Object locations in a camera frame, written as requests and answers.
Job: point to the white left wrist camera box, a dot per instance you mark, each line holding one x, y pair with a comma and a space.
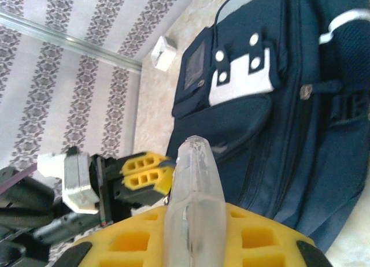
78, 177

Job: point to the navy blue backpack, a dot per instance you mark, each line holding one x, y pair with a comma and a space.
289, 151

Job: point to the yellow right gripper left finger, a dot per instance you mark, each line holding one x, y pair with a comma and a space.
104, 238

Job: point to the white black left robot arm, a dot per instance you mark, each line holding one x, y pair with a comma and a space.
26, 197

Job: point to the aluminium frame post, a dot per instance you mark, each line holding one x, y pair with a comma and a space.
72, 41

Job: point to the small white square clock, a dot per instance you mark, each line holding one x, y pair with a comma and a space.
163, 54

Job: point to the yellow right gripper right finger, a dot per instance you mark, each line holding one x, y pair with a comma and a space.
286, 241

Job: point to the navy rubber zipper pull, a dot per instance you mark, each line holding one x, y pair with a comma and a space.
323, 88

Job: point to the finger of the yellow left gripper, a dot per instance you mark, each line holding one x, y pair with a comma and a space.
125, 167
163, 183

